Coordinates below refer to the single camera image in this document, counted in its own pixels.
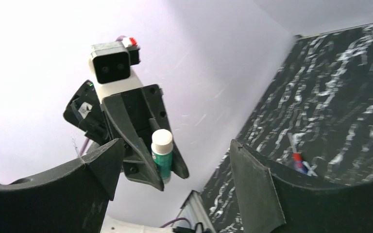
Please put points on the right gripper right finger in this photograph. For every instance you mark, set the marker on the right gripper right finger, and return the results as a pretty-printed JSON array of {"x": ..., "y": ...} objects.
[{"x": 274, "y": 198}]

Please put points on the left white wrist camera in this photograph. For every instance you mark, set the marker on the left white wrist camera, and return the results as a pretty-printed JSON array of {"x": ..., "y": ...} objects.
[{"x": 111, "y": 65}]

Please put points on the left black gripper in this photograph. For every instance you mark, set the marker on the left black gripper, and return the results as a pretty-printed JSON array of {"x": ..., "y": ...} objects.
[{"x": 134, "y": 116}]

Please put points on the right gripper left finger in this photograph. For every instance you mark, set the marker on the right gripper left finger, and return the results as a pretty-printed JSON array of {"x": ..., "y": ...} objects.
[{"x": 70, "y": 198}]

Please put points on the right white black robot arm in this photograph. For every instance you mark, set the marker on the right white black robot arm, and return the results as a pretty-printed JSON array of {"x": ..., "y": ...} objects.
[{"x": 131, "y": 226}]

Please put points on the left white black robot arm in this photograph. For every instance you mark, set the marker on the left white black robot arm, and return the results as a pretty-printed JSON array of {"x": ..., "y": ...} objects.
[{"x": 84, "y": 111}]

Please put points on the aluminium frame rail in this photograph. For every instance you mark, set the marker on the aluminium frame rail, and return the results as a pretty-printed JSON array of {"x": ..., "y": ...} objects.
[{"x": 193, "y": 215}]

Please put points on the green white glue stick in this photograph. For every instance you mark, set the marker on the green white glue stick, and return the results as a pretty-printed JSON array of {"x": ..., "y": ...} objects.
[{"x": 162, "y": 147}]

